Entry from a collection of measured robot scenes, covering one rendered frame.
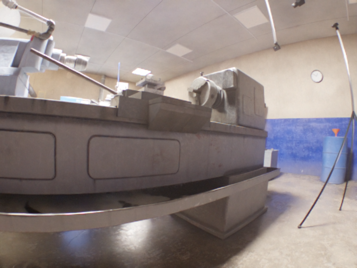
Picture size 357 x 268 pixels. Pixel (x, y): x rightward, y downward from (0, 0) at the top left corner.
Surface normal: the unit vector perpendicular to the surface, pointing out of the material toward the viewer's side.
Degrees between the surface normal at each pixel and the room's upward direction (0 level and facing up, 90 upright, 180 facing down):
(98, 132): 90
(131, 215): 90
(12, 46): 76
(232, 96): 90
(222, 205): 90
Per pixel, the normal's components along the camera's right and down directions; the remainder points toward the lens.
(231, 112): -0.78, -0.06
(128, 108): 0.62, 0.02
